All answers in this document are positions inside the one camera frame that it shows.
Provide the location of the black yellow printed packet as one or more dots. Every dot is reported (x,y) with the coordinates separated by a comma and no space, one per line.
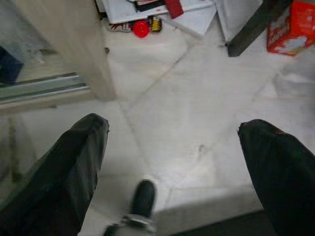
(155,23)

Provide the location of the dark blue object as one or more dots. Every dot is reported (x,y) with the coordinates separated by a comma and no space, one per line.
(9,65)

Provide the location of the metal door rail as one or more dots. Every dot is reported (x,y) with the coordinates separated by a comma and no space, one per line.
(44,86)

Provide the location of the red carton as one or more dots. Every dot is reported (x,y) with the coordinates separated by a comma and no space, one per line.
(292,27)

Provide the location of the white paper stack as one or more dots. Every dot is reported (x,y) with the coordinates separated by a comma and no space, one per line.
(157,9)

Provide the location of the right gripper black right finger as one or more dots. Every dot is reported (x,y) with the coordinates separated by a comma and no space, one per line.
(283,177)

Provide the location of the red flat strip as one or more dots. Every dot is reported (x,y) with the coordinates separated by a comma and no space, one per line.
(174,7)

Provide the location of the red black printed card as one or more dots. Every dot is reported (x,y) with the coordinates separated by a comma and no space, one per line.
(120,26)

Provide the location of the red round plastic cap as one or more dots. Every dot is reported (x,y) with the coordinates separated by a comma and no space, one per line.
(141,29)

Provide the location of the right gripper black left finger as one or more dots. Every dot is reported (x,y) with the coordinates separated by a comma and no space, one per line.
(54,182)

